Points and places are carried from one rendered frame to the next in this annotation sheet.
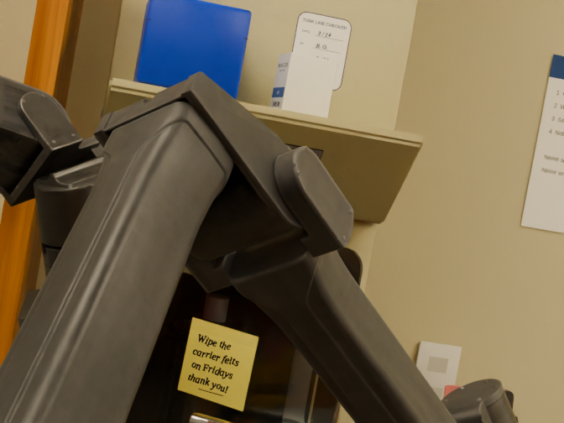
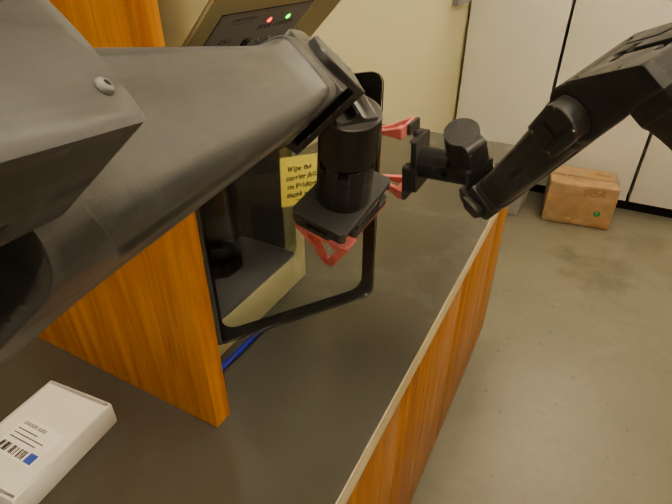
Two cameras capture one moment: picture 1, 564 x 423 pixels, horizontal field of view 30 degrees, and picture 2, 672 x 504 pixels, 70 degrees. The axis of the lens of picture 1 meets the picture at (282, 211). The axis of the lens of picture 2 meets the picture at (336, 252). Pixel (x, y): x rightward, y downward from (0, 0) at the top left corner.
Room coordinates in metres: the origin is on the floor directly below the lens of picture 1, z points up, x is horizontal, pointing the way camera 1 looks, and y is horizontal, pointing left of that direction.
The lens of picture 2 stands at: (0.60, 0.52, 1.54)
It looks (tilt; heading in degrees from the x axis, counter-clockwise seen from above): 32 degrees down; 309
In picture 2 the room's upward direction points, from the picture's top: straight up
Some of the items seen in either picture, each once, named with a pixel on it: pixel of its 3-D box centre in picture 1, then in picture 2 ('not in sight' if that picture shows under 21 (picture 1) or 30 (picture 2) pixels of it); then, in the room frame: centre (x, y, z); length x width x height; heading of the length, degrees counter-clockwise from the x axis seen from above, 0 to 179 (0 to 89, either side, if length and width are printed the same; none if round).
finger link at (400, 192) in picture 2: not in sight; (395, 173); (1.04, -0.22, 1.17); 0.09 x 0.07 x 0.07; 9
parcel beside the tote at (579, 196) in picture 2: not in sight; (578, 195); (1.15, -2.74, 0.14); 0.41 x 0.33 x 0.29; 17
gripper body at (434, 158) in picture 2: not in sight; (432, 162); (0.97, -0.23, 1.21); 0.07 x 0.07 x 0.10; 9
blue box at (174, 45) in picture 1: (190, 49); not in sight; (1.08, 0.12, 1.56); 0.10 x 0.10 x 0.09; 11
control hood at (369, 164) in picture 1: (254, 155); (265, 18); (1.10, 0.04, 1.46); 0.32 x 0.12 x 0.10; 101
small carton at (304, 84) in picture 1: (303, 86); not in sight; (1.10, 0.00, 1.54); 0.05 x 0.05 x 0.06; 15
